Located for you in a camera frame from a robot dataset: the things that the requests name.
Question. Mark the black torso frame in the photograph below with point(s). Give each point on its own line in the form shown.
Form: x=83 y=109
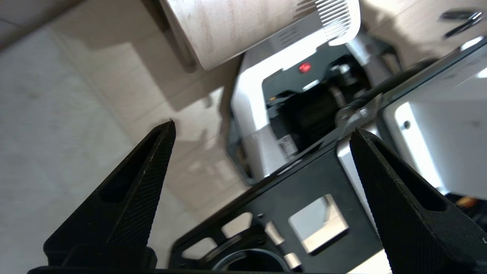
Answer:
x=281 y=198

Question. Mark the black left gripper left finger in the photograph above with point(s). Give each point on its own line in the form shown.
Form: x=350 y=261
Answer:
x=125 y=205

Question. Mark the robot wheeled base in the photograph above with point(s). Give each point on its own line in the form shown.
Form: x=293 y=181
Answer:
x=251 y=114

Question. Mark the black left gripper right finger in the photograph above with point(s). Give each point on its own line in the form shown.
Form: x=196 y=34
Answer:
x=411 y=228

